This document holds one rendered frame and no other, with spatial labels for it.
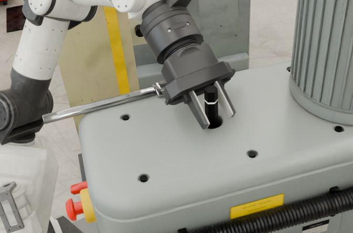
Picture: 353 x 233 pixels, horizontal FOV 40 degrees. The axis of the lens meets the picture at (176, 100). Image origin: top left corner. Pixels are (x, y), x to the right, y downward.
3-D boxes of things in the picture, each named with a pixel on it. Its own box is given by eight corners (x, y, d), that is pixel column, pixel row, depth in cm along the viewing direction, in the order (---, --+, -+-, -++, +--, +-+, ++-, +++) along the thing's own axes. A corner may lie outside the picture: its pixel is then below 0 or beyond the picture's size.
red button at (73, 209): (70, 227, 85) (65, 212, 83) (68, 209, 88) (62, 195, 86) (89, 222, 86) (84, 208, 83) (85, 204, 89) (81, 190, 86)
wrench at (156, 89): (44, 128, 83) (43, 125, 82) (42, 114, 86) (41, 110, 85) (180, 93, 88) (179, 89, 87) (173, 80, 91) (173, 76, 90)
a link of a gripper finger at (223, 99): (233, 113, 78) (215, 80, 79) (227, 119, 80) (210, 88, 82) (241, 109, 78) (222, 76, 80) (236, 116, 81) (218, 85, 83)
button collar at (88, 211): (89, 230, 85) (82, 209, 82) (84, 204, 90) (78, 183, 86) (100, 227, 86) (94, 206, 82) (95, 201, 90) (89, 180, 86)
